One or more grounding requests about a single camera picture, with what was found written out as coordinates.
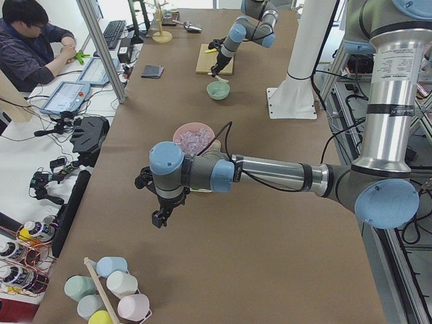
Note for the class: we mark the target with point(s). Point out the pink cup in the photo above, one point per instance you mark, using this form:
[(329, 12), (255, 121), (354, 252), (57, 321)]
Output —
[(134, 307)]

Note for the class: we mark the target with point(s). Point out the white cup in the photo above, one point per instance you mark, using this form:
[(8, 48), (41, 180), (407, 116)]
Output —
[(122, 284)]

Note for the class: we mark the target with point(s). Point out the green cup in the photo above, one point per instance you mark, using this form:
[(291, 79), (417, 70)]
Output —
[(77, 287)]

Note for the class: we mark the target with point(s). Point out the wooden mug tree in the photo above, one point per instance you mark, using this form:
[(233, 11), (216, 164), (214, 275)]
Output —
[(160, 36)]

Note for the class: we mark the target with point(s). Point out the metal ice scoop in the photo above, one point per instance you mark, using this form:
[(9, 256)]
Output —
[(189, 26)]

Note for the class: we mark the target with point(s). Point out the person in dark jacket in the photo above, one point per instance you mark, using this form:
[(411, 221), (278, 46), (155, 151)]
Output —
[(33, 51)]

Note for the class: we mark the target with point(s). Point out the grey cup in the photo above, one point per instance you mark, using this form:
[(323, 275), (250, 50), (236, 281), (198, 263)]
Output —
[(88, 305)]

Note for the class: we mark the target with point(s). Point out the teach pendant far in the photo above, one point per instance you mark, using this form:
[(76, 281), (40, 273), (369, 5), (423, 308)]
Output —
[(94, 73)]

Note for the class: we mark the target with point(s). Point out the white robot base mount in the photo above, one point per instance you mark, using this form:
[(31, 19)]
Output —
[(293, 98)]

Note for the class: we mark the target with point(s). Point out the wooden cup rack stick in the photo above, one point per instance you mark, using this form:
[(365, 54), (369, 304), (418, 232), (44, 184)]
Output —
[(93, 274)]

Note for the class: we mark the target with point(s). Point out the teach pendant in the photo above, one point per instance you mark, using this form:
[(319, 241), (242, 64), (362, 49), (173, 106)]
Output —
[(67, 97), (94, 73)]

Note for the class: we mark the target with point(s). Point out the yellow cup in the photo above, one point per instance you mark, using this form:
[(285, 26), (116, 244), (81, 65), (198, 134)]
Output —
[(100, 317)]

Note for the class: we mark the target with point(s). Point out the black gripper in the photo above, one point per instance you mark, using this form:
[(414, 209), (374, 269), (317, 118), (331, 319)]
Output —
[(221, 60)]

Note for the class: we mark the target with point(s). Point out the black keyboard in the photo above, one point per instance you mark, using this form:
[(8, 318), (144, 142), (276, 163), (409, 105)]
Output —
[(113, 32)]

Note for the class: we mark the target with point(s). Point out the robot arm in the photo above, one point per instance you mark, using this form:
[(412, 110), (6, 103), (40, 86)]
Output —
[(274, 136), (255, 25)]

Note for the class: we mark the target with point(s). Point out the pink bowl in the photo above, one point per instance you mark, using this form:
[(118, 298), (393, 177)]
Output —
[(193, 126)]

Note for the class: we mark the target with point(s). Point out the aluminium frame post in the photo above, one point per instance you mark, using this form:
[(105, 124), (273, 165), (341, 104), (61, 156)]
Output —
[(88, 14)]

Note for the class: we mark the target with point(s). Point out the blue cup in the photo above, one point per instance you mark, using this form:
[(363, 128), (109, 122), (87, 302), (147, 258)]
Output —
[(109, 264)]

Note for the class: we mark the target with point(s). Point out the bamboo cutting board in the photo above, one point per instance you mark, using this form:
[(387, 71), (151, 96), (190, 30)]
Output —
[(206, 60)]

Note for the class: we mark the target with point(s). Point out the white ceramic spoon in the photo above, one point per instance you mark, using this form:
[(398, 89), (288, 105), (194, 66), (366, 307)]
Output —
[(217, 77)]

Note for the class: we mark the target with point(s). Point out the grey folded cloth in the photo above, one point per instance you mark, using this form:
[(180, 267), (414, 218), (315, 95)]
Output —
[(152, 71)]

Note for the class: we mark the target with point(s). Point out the green bowl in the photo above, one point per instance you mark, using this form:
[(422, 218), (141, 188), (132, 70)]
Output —
[(218, 90)]

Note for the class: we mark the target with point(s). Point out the teach pendant near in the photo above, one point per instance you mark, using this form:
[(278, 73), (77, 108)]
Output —
[(67, 97)]

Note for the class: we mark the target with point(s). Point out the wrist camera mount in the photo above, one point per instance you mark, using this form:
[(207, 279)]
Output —
[(216, 44), (145, 180)]

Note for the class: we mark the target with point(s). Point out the pile of ice cubes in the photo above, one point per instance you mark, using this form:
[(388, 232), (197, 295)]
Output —
[(193, 141)]

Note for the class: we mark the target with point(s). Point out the copper wire bottle basket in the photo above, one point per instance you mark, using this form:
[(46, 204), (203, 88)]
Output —
[(26, 259)]

